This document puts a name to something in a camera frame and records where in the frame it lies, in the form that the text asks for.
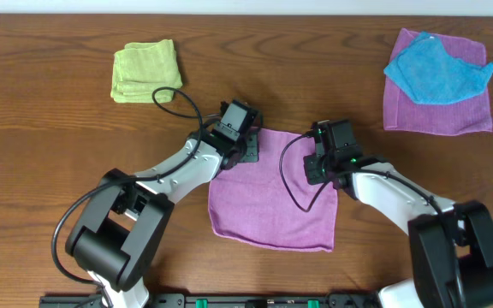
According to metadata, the purple microfiber cloth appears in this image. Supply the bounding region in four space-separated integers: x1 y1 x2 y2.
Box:
208 128 338 252

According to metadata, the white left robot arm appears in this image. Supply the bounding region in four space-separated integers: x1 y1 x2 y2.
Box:
65 100 262 307

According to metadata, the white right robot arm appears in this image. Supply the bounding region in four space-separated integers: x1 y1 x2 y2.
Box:
304 120 493 308

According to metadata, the folded green cloth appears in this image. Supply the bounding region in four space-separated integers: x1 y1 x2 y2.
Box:
110 39 183 104

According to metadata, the blue microfiber cloth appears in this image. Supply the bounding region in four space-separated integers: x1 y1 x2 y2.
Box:
383 32 493 105

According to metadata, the flat purple cloth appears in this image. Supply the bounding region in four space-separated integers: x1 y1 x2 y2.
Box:
383 28 493 136

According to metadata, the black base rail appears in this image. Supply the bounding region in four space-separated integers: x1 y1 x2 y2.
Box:
39 293 382 308

